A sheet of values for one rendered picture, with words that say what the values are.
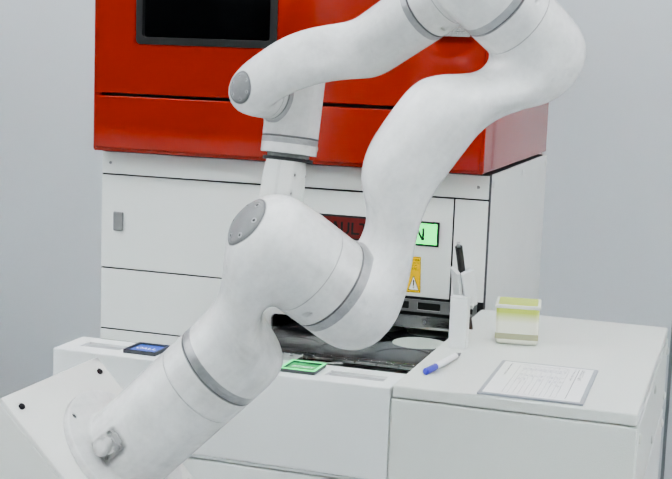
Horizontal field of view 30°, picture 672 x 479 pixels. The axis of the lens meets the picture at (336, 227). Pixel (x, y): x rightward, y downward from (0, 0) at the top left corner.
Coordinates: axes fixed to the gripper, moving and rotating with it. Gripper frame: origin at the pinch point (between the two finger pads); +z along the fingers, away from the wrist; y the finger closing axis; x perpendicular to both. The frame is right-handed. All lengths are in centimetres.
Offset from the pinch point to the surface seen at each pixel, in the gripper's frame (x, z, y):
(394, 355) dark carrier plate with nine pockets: 13.4, 17.0, -42.0
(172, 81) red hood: -39, -29, -55
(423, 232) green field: 14, -5, -57
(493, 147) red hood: 25, -23, -58
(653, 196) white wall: 62, -20, -201
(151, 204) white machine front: -44, -4, -63
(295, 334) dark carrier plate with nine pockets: -8, 17, -52
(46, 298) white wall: -138, 39, -229
